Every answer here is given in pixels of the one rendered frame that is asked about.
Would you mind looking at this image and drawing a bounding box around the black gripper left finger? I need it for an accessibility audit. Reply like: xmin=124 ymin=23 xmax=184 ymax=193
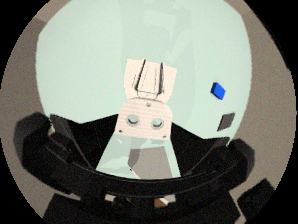
xmin=49 ymin=113 xmax=118 ymax=171

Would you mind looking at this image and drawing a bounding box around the blue flat block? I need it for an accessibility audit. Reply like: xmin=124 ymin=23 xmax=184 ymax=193
xmin=210 ymin=83 xmax=226 ymax=100

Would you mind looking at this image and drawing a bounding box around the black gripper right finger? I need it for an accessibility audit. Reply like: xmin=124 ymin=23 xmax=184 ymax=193
xmin=170 ymin=123 xmax=230 ymax=177

